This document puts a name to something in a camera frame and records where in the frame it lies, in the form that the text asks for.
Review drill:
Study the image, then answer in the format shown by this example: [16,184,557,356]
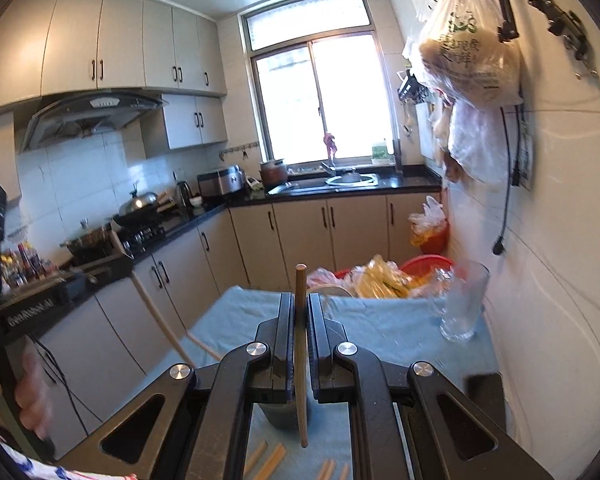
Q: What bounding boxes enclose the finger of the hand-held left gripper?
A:
[72,254,134,291]

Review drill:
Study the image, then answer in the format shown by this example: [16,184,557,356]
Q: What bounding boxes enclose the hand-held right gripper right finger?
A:
[307,293,555,480]

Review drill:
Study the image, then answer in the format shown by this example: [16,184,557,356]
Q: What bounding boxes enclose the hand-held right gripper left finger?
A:
[55,292,299,480]

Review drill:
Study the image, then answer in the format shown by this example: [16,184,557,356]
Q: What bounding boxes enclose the grey chopstick cup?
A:
[254,400,309,432]

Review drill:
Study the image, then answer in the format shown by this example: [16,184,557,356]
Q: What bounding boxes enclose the person's left hand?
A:
[0,349,53,441]

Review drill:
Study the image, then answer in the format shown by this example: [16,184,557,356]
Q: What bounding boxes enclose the steel pot with lid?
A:
[60,217,113,261]

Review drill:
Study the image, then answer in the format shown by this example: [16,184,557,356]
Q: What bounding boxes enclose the black gas stove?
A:
[115,222,168,256]

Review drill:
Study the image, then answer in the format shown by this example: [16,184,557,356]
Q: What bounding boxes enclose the white round pot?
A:
[310,284,353,298]

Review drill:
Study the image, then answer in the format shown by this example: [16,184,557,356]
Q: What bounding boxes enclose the pink plastic bag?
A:
[307,267,351,293]

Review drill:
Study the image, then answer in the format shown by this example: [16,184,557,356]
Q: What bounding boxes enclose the wok with steel lid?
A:
[112,185,178,228]

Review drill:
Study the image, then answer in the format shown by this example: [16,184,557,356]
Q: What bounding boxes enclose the blue tablecloth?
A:
[130,285,506,480]

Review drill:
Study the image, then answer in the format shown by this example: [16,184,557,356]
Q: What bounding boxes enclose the yellow plastic bag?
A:
[350,255,421,298]

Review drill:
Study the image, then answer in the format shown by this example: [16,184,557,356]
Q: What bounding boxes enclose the beige base cabinets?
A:
[30,192,446,461]

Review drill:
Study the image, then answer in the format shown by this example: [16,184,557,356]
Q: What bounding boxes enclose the clear plastic bag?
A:
[420,265,456,297]

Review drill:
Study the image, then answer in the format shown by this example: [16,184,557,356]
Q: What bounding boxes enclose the red plastic basin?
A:
[335,255,453,298]

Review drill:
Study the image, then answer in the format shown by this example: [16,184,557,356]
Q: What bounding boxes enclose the silver rice cooker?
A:
[197,165,246,198]

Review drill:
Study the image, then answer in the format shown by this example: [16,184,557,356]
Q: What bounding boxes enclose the steel kitchen sink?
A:
[267,172,381,196]

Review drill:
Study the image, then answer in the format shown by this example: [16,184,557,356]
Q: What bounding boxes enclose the red trash bin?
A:
[412,220,450,256]

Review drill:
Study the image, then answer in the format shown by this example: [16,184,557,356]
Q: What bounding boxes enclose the clear glass mug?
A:
[430,260,491,343]

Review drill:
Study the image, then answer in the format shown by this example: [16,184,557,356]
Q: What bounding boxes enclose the brown clay pot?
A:
[259,158,287,191]

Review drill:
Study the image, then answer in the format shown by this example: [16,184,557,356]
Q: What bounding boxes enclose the steel basin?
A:
[327,169,376,187]

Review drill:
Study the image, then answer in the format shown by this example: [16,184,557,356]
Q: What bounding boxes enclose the black range hood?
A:
[22,89,170,152]

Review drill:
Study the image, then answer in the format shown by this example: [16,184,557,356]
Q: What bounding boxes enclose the black kitchen countertop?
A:
[55,167,443,281]

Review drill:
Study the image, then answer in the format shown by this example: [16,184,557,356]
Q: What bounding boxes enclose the black smartphone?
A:
[466,373,507,431]

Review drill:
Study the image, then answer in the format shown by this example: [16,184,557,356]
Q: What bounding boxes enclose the person's printed clothing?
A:
[0,435,136,480]

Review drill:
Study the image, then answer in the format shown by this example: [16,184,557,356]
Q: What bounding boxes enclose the row of white upper cabinets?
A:
[0,0,229,113]

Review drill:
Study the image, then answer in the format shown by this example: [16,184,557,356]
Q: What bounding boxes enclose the white cutting board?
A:
[417,102,436,158]

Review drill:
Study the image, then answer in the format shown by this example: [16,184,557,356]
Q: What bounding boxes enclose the translucent hanging plastic bag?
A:
[429,87,463,183]

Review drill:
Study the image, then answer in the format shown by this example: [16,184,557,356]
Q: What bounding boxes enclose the kitchen window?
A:
[239,0,403,166]

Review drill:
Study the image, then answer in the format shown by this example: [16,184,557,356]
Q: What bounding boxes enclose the white hanging plastic bag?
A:
[447,97,523,186]

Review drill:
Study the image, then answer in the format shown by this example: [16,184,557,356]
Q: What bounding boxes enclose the printed hanging plastic bag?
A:
[419,0,523,108]

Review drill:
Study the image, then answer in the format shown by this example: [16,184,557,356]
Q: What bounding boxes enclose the small white wall cabinet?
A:
[142,92,229,158]

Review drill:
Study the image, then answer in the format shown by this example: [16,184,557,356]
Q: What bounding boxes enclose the black cable with plug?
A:
[492,105,513,256]

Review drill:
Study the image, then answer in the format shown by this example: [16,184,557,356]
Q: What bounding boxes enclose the black cable with adapter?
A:
[511,105,526,188]

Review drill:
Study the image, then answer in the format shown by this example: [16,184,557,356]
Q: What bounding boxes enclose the black wall rack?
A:
[397,70,433,103]

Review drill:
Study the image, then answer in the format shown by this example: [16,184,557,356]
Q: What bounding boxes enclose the black metal wall bracket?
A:
[485,0,591,61]

